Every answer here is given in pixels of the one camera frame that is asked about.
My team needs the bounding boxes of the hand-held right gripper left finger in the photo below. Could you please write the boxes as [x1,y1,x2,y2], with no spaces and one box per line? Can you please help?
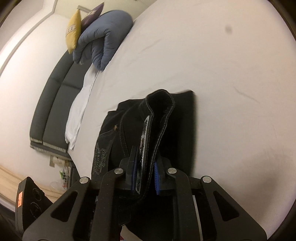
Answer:
[23,146,139,241]

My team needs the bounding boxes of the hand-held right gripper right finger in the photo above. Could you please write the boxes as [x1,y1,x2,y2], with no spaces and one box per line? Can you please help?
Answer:
[153,158,268,241]

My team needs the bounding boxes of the black pants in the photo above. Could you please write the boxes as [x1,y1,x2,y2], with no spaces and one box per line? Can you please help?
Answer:
[91,89,197,241]

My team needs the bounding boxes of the white blanket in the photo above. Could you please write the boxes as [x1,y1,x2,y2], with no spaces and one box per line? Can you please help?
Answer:
[65,68,102,151]

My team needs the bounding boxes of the grey padded headboard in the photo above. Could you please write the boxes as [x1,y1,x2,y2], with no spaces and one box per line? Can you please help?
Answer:
[30,54,90,154]

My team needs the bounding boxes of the bed with white sheet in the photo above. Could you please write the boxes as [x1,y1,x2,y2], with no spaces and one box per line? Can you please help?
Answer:
[65,0,296,241]

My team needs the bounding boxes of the blue folded duvet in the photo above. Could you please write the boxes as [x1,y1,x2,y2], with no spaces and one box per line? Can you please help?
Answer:
[72,10,134,71]

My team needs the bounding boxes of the yellow pillow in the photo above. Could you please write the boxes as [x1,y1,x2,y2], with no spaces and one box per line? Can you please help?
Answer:
[65,10,83,55]

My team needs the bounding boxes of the purple pillow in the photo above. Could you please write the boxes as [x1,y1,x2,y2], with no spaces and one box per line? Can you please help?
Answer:
[80,2,105,28]

